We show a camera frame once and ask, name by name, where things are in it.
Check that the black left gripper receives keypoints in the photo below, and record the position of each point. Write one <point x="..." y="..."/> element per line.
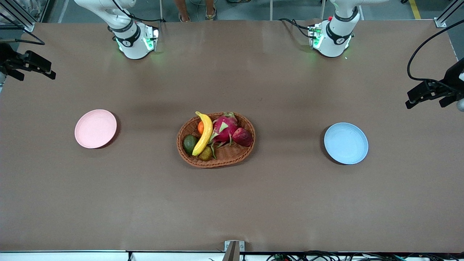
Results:
<point x="453" y="79"/>

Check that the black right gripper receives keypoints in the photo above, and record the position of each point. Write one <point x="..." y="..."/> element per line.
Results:
<point x="7" y="58"/>

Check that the yellow banana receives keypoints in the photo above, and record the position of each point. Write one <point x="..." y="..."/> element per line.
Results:
<point x="206" y="130"/>

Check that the red apple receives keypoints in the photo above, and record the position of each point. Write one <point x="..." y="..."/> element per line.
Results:
<point x="242" y="137"/>

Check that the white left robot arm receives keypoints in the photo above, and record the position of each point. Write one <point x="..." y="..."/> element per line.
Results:
<point x="335" y="40"/>

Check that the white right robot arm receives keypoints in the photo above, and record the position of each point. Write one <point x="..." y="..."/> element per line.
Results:
<point x="132" y="43"/>

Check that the pink round plate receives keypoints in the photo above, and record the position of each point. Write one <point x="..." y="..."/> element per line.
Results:
<point x="95" y="128"/>

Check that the light blue round plate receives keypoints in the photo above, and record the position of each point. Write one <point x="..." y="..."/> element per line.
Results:
<point x="346" y="143"/>

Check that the thin white pole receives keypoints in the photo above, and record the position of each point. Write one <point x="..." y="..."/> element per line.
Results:
<point x="161" y="10"/>
<point x="322" y="9"/>
<point x="271" y="10"/>

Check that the person's foot with shoe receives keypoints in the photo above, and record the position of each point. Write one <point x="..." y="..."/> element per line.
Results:
<point x="211" y="11"/>
<point x="183" y="12"/>

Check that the dark green avocado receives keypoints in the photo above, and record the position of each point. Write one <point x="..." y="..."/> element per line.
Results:
<point x="189" y="144"/>

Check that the orange fruit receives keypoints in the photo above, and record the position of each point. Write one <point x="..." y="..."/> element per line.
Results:
<point x="200" y="127"/>

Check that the brownish green kiwi fruit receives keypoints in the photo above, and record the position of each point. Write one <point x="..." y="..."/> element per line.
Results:
<point x="205" y="154"/>

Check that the pink dragon fruit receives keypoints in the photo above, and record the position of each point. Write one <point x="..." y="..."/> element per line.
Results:
<point x="224" y="128"/>

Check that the brown wicker basket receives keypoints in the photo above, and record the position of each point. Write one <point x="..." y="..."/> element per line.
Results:
<point x="232" y="156"/>

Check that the white frame rail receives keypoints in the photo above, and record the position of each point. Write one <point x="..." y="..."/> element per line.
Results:
<point x="72" y="256"/>

